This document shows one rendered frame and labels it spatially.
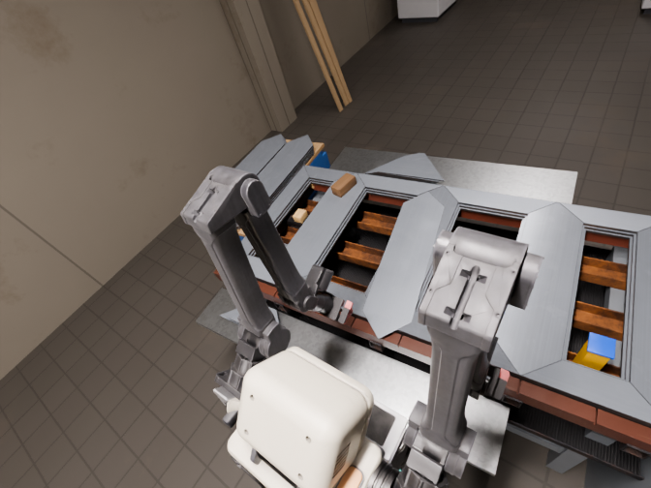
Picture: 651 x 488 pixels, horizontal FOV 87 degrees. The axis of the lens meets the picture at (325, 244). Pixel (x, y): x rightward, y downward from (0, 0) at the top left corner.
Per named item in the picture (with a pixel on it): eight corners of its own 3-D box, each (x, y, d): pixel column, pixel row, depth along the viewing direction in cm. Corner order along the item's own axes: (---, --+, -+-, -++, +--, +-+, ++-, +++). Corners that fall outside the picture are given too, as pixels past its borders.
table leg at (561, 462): (547, 451, 153) (599, 407, 103) (564, 459, 150) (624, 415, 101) (545, 466, 150) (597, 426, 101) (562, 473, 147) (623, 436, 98)
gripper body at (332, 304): (318, 288, 107) (306, 285, 101) (346, 300, 102) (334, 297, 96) (310, 308, 107) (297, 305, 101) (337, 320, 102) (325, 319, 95)
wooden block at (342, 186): (348, 180, 176) (346, 172, 172) (356, 183, 172) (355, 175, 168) (332, 194, 171) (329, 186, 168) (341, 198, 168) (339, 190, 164)
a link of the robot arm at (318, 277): (278, 296, 91) (303, 309, 86) (294, 255, 91) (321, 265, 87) (301, 301, 101) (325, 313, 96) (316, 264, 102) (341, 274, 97)
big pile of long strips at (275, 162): (273, 137, 233) (270, 130, 228) (324, 143, 213) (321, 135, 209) (196, 220, 194) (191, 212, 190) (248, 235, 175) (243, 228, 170)
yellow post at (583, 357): (571, 362, 112) (590, 336, 98) (589, 368, 110) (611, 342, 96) (569, 376, 110) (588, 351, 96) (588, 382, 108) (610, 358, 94)
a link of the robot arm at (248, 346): (233, 357, 81) (249, 368, 78) (245, 317, 80) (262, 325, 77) (260, 350, 89) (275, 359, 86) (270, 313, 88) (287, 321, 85)
